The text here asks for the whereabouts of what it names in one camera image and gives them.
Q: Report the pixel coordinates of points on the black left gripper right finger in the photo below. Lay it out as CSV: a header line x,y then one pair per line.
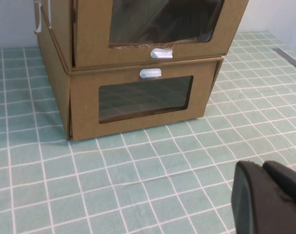
x,y
289,185

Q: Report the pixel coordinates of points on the white tape strip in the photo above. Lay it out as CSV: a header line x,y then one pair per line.
x,y
38,26

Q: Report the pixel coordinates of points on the green white checked tablecloth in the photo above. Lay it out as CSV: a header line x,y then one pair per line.
x,y
114,182

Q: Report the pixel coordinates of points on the cardboard drawer with torn window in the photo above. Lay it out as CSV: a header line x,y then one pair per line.
x,y
94,31

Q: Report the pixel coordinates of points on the lower cardboard drawer box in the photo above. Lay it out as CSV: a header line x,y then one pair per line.
x,y
58,97

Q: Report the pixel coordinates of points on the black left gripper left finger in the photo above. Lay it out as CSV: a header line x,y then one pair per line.
x,y
255,207

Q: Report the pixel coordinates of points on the cardboard shoe box shell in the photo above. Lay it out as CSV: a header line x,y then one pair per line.
x,y
60,36

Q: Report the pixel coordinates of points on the cardboard drawer with intact window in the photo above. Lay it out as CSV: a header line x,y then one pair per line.
x,y
84,109

